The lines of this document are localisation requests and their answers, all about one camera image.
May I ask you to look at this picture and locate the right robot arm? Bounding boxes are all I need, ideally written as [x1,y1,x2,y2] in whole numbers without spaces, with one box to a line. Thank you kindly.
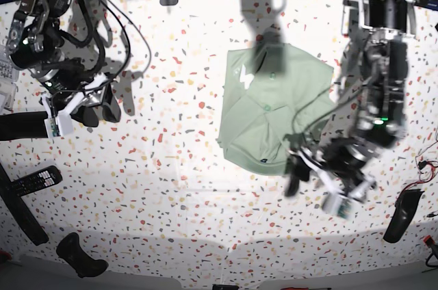
[1,0,121,141]

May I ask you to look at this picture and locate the black remote control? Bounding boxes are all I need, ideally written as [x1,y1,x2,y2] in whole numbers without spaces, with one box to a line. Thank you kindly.
[11,166,63,197]

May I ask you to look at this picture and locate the black curved handle right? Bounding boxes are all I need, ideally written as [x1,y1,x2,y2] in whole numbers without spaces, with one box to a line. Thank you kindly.
[383,189,423,243]

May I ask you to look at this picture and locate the light green T-shirt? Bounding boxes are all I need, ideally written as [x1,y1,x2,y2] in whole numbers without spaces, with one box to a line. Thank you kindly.
[217,41,334,176]

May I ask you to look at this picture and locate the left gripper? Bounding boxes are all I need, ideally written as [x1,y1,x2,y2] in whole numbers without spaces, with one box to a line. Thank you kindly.
[285,142,378,219]

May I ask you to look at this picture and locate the black cylindrical sleeve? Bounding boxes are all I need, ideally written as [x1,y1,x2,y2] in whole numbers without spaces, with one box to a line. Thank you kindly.
[0,111,48,141]

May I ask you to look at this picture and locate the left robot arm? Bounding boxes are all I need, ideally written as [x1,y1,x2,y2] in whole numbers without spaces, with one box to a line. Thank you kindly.
[285,0,417,218]

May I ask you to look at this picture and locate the red and black wires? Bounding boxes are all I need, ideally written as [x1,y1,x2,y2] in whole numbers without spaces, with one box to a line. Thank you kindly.
[398,153,438,209]

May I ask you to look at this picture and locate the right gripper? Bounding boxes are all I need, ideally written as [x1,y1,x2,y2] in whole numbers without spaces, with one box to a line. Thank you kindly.
[41,74,121,138]

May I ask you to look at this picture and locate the long black bar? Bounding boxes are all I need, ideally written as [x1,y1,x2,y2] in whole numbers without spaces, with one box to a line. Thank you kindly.
[1,166,49,246]

